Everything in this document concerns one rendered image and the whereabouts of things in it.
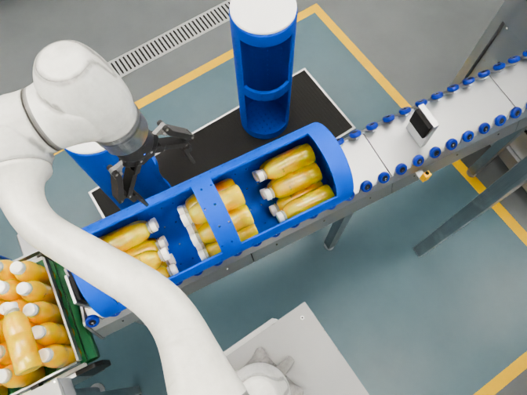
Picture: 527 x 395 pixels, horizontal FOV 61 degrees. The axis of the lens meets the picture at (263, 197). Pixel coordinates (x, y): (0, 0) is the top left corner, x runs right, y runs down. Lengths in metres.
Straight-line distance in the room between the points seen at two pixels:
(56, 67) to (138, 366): 2.06
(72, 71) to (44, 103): 0.07
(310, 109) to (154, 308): 2.26
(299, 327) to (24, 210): 0.93
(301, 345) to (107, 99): 0.96
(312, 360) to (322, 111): 1.70
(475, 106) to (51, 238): 1.69
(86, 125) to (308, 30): 2.71
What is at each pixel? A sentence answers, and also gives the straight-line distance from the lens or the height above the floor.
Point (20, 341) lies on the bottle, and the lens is 1.47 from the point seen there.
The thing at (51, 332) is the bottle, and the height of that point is 1.06.
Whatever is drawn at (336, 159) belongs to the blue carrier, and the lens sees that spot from 1.39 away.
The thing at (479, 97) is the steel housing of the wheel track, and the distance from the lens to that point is 2.03.
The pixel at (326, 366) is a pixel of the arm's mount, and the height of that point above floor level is 1.08.
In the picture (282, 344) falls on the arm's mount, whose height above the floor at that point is 1.07.
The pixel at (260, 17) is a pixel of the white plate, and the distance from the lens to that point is 1.95.
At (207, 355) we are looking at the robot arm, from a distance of 0.58.
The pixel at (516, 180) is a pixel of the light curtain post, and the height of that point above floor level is 1.07.
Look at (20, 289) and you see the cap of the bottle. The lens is 1.58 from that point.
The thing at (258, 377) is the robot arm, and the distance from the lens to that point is 1.13.
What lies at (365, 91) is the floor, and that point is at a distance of 3.05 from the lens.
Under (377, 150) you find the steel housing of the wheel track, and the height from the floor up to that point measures 0.93.
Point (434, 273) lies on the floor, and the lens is 2.68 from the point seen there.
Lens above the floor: 2.47
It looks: 69 degrees down
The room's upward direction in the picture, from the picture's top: 2 degrees counter-clockwise
